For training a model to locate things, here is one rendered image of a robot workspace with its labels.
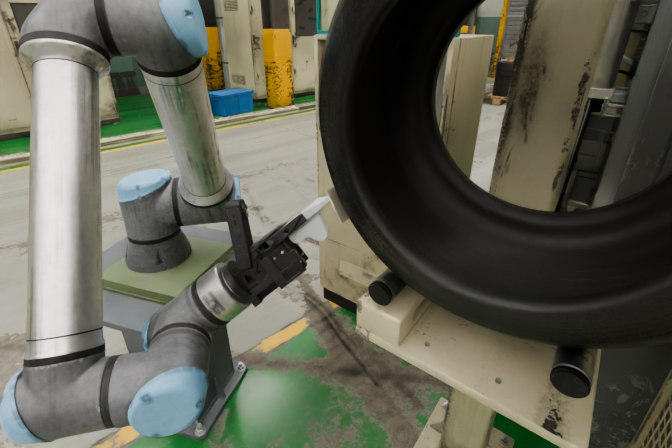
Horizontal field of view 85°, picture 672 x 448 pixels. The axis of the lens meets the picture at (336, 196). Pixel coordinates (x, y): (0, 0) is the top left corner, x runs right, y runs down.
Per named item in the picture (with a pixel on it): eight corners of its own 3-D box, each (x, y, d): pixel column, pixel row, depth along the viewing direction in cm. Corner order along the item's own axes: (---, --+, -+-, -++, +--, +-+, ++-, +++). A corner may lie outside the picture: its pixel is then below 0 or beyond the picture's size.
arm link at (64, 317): (2, -46, 53) (-18, 471, 42) (98, -41, 56) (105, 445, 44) (46, 9, 65) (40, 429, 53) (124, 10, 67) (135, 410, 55)
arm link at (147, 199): (133, 219, 119) (121, 168, 112) (189, 214, 123) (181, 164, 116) (119, 243, 105) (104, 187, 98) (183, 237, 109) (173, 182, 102)
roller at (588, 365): (592, 242, 71) (616, 257, 69) (577, 257, 74) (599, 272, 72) (563, 363, 46) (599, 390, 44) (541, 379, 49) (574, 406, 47)
